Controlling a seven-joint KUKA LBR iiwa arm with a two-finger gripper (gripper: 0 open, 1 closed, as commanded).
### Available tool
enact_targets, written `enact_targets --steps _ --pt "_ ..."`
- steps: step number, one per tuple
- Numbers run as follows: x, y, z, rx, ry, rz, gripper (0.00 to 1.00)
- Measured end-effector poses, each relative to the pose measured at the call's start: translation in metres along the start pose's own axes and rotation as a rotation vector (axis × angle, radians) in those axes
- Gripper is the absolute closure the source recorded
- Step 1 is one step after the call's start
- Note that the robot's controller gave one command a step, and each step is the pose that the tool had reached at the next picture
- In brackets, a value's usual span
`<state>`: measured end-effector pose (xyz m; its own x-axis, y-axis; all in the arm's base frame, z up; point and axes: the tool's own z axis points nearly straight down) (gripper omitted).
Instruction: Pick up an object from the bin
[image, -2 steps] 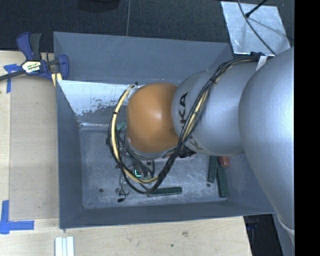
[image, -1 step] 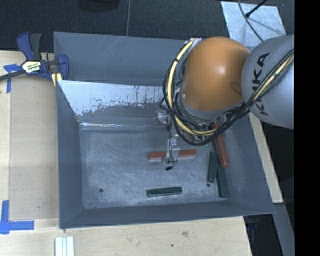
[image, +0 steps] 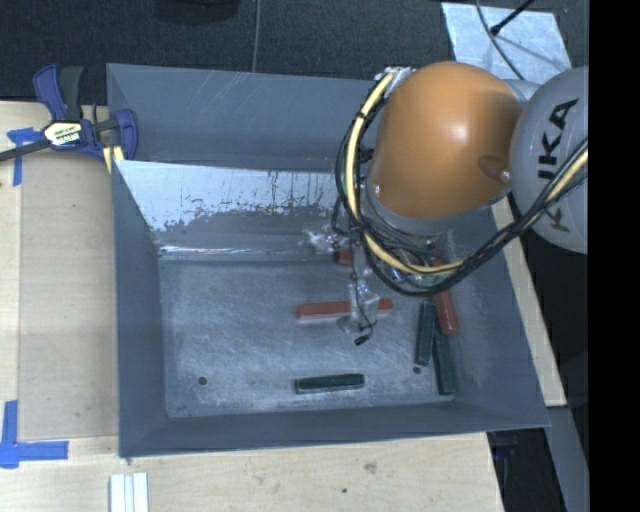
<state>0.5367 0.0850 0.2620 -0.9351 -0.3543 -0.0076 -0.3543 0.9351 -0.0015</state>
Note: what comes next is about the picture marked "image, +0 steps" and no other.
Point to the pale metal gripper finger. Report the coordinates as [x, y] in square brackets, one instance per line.
[351, 324]
[372, 304]

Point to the red-brown block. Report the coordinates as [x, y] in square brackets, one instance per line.
[343, 257]
[446, 312]
[320, 310]

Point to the dark green flat block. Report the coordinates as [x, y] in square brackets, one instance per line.
[445, 367]
[425, 332]
[328, 383]

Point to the grey metal bin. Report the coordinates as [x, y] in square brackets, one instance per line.
[240, 320]

